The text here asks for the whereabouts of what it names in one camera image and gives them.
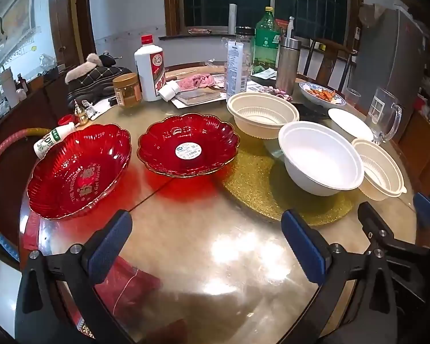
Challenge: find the red packet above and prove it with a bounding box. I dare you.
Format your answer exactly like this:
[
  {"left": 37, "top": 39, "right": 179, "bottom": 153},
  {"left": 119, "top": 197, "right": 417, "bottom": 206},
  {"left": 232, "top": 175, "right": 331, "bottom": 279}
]
[{"left": 93, "top": 254, "right": 162, "bottom": 330}]

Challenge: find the printed white paper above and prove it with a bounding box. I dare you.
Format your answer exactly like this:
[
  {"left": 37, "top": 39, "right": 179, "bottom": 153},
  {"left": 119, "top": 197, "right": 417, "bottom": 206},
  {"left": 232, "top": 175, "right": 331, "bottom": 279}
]
[{"left": 245, "top": 81, "right": 273, "bottom": 94}]

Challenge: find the pink cloth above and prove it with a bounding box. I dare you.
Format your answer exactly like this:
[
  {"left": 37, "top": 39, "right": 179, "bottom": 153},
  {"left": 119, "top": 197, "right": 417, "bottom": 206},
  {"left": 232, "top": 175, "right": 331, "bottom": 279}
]
[{"left": 177, "top": 73, "right": 217, "bottom": 92}]

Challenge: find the white tumbler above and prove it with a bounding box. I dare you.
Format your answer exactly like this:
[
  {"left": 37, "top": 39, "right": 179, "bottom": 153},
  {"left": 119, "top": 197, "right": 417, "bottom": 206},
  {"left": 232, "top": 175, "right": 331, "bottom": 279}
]
[{"left": 0, "top": 67, "right": 18, "bottom": 106}]

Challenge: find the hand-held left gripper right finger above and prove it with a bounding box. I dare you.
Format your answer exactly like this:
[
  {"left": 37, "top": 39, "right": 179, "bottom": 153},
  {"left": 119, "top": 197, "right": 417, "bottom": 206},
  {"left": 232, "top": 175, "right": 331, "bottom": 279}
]
[{"left": 280, "top": 208, "right": 398, "bottom": 344}]

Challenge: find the white retail package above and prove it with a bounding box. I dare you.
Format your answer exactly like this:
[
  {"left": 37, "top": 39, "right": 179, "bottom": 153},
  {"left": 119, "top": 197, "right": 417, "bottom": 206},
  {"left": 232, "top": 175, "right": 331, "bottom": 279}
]
[{"left": 225, "top": 40, "right": 249, "bottom": 97}]

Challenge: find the blue rimmed plate with food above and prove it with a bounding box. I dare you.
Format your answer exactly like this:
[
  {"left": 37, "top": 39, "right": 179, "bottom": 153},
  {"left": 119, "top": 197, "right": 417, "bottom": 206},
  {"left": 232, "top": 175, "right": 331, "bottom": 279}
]
[{"left": 299, "top": 82, "right": 346, "bottom": 110}]

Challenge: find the green plastic bottle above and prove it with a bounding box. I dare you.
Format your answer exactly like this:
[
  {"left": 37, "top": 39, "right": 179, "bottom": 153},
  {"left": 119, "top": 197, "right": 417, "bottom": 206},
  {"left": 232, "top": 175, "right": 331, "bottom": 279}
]
[{"left": 253, "top": 6, "right": 282, "bottom": 74}]

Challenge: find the silver round disc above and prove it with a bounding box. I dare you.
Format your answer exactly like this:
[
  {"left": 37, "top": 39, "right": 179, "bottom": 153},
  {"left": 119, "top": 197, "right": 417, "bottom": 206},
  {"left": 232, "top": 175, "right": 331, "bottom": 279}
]
[{"left": 263, "top": 137, "right": 285, "bottom": 158}]

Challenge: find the small glass perfume bottle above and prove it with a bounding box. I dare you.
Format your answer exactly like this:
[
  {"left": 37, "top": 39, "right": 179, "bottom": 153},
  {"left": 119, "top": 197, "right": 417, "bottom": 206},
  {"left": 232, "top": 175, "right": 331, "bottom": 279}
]
[{"left": 73, "top": 98, "right": 88, "bottom": 127}]

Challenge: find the white liquor bottle red cap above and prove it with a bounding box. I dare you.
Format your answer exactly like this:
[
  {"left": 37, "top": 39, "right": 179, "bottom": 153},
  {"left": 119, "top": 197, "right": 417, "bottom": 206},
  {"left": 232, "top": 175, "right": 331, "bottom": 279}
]
[{"left": 134, "top": 35, "right": 168, "bottom": 102}]

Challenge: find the white foam bowl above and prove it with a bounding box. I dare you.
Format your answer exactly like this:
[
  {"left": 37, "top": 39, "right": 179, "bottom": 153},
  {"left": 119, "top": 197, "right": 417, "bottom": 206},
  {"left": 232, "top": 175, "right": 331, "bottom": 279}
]
[{"left": 278, "top": 121, "right": 365, "bottom": 197}]

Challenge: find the wooden chair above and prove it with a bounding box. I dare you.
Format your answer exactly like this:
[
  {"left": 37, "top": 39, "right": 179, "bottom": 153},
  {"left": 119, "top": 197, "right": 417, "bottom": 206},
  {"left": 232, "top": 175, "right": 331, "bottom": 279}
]
[{"left": 303, "top": 37, "right": 359, "bottom": 92}]

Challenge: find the clear jar black lid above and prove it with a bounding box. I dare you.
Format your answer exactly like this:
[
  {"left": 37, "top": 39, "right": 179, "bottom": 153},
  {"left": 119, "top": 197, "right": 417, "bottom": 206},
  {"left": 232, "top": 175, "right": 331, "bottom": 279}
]
[{"left": 234, "top": 26, "right": 256, "bottom": 79}]

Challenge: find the amber jar gold lid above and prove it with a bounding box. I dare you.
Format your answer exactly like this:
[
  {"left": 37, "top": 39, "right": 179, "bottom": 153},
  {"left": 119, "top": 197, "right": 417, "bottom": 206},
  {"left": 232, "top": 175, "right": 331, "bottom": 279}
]
[{"left": 112, "top": 73, "right": 143, "bottom": 109}]

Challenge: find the dark wooden door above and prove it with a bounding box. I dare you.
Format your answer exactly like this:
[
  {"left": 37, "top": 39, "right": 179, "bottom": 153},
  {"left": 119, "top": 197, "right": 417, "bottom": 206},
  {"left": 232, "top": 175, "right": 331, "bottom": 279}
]
[{"left": 50, "top": 0, "right": 97, "bottom": 69}]

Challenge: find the beige furry item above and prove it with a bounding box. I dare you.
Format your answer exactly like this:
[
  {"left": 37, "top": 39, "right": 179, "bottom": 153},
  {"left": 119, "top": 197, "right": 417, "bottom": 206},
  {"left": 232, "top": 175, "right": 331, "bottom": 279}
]
[{"left": 64, "top": 53, "right": 101, "bottom": 84}]

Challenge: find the wall poster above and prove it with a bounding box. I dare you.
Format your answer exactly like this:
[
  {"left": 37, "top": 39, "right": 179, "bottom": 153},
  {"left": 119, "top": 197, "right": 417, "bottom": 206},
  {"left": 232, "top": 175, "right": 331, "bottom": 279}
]
[{"left": 0, "top": 0, "right": 36, "bottom": 67}]

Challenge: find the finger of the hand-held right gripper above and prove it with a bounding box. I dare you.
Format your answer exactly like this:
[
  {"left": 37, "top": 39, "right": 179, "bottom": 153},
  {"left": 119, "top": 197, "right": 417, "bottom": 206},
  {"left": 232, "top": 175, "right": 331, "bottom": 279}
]
[
  {"left": 357, "top": 202, "right": 430, "bottom": 256},
  {"left": 413, "top": 191, "right": 430, "bottom": 229}
]

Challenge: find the black phone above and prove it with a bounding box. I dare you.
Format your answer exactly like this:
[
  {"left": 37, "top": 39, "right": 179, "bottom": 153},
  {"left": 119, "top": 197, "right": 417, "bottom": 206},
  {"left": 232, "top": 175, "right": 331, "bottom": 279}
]
[{"left": 292, "top": 101, "right": 332, "bottom": 117}]

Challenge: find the dark window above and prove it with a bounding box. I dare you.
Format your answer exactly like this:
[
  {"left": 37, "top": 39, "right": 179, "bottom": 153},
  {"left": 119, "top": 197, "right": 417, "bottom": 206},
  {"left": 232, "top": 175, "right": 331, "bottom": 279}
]
[{"left": 164, "top": 0, "right": 364, "bottom": 38}]

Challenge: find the small beige ribbed bowl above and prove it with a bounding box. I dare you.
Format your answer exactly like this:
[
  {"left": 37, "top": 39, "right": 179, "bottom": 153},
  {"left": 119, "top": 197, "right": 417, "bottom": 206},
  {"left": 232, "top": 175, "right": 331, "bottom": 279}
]
[{"left": 351, "top": 138, "right": 407, "bottom": 202}]

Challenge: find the red plate white sticker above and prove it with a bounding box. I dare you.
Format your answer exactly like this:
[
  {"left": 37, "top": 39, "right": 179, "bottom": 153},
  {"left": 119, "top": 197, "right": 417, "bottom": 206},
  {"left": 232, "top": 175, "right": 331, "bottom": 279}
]
[{"left": 137, "top": 113, "right": 241, "bottom": 178}]

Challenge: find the clear plastic cup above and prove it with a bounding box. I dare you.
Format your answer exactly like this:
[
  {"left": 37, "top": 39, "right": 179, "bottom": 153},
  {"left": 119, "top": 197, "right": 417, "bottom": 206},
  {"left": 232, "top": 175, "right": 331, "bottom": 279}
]
[{"left": 344, "top": 88, "right": 361, "bottom": 108}]

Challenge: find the white pill bottle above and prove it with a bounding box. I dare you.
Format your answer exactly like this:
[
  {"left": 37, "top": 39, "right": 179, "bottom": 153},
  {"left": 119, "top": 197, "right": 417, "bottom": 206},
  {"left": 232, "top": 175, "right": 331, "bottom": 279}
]
[{"left": 159, "top": 81, "right": 180, "bottom": 101}]

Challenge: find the small white drink bottle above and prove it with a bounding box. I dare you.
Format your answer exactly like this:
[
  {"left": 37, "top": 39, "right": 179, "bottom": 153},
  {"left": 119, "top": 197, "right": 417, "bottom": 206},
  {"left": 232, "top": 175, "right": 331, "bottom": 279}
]
[{"left": 33, "top": 121, "right": 77, "bottom": 159}]

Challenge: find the large beige ribbed bowl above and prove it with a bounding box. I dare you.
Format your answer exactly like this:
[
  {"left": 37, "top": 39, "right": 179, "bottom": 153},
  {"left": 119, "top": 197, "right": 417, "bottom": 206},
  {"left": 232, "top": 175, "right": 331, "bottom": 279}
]
[{"left": 226, "top": 92, "right": 300, "bottom": 140}]

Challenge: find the glass beer mug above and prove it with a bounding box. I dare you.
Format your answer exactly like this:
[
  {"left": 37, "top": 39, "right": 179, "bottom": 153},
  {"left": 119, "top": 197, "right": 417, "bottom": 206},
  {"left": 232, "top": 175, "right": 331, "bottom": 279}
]
[{"left": 365, "top": 87, "right": 405, "bottom": 144}]

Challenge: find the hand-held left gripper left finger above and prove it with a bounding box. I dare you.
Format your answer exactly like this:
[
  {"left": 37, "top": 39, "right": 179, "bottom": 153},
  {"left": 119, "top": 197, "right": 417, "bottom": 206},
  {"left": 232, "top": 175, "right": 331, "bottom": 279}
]
[{"left": 15, "top": 210, "right": 135, "bottom": 344}]

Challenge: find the pink bead keychain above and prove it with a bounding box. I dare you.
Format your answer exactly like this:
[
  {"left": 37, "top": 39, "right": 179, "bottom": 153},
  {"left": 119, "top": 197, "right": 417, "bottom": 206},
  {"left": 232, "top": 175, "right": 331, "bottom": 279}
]
[{"left": 253, "top": 85, "right": 294, "bottom": 101}]

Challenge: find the grey refrigerator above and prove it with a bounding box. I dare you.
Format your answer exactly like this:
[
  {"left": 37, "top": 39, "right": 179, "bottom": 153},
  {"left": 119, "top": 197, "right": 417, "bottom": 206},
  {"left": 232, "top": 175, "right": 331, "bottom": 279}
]
[{"left": 346, "top": 7, "right": 429, "bottom": 112}]

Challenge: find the red plate white lettering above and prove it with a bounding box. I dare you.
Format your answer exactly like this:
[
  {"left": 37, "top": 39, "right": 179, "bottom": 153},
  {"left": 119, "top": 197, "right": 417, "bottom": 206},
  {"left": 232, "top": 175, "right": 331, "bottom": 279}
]
[{"left": 26, "top": 124, "right": 132, "bottom": 221}]

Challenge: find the dark quilted bag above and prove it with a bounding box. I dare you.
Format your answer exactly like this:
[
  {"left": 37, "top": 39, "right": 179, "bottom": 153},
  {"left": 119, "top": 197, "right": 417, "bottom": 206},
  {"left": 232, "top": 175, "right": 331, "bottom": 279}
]
[{"left": 67, "top": 65, "right": 135, "bottom": 106}]

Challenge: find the wooden cabinet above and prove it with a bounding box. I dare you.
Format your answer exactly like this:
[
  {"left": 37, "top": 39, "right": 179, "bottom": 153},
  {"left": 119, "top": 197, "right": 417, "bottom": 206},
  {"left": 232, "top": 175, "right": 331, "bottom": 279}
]
[{"left": 394, "top": 107, "right": 430, "bottom": 198}]

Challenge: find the steel thermos flask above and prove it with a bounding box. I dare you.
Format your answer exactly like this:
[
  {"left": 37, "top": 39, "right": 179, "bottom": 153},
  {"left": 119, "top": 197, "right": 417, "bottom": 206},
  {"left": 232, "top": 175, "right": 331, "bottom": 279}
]
[{"left": 275, "top": 36, "right": 302, "bottom": 95}]

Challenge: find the gold glitter round mat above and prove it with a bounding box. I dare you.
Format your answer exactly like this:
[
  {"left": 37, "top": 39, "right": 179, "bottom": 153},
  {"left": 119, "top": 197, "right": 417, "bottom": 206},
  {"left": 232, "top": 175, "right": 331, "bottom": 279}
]
[{"left": 220, "top": 140, "right": 355, "bottom": 226}]

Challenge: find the green white leaflet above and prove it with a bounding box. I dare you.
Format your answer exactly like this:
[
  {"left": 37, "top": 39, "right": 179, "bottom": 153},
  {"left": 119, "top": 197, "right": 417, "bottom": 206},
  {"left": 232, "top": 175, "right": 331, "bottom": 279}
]
[{"left": 251, "top": 68, "right": 277, "bottom": 81}]

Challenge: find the grey book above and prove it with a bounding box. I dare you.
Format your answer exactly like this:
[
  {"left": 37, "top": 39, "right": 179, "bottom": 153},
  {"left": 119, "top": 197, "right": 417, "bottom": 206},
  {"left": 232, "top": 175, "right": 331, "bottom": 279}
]
[{"left": 172, "top": 88, "right": 227, "bottom": 109}]

